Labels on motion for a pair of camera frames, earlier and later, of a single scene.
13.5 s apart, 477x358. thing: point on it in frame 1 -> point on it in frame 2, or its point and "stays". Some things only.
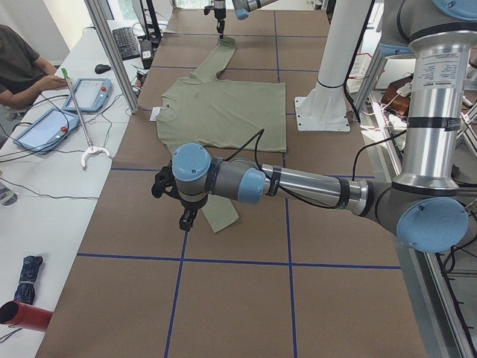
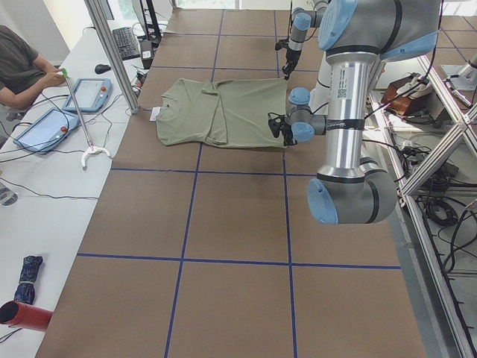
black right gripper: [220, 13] -> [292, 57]
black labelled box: [147, 53] stays
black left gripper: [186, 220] -> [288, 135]
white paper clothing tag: [154, 112] stays
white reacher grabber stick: [92, 149] stays
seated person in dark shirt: [23, 73] stays
